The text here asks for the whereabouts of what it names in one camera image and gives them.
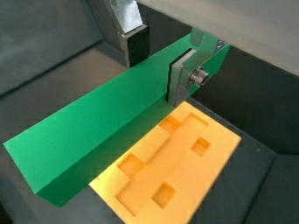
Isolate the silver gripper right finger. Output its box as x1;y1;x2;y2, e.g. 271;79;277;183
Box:
167;28;225;107

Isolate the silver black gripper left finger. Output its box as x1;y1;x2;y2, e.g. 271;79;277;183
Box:
104;0;149;67

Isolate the green long bar block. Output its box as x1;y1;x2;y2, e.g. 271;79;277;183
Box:
4;34;229;207

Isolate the yellow board with slots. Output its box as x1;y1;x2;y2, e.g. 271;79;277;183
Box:
89;102;240;224

